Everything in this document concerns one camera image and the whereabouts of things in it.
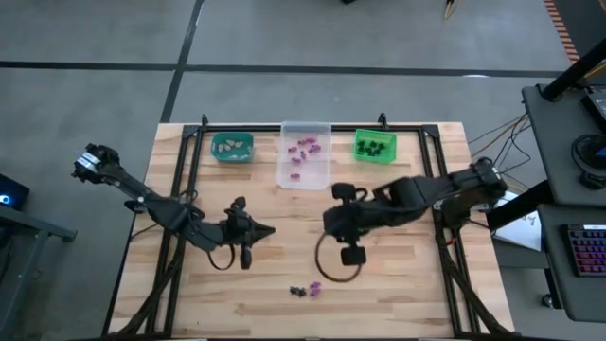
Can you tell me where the black box with blue light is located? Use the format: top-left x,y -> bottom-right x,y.
0,173 -> 30,212

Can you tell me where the black floor cable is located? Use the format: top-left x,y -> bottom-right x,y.
491,117 -> 534,190

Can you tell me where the grey metal stand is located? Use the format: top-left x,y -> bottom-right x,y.
0,206 -> 80,341

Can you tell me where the clear plastic bin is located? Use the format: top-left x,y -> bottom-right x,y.
276,120 -> 332,191

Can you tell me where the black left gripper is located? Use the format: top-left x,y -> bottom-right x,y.
224,195 -> 276,271

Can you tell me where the black backlit keyboard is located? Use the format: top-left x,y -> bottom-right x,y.
561,223 -> 606,278

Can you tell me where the green plastic basket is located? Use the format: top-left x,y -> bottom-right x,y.
353,128 -> 398,165

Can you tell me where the black round device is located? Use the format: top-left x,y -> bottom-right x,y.
570,133 -> 606,190

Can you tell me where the black diagonal pole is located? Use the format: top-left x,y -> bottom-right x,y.
539,37 -> 606,102

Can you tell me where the teal plastic bin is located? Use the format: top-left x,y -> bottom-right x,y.
210,131 -> 256,164

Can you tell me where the grey desk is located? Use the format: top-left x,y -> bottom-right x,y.
537,203 -> 606,324
520,82 -> 606,207

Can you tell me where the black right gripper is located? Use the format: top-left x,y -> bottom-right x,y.
323,182 -> 380,267

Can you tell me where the white paper sheet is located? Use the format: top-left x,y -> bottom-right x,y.
491,188 -> 544,252

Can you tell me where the black flat device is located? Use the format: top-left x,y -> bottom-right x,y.
580,86 -> 606,135

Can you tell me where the yellow floor cable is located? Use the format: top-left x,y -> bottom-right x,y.
468,115 -> 529,160

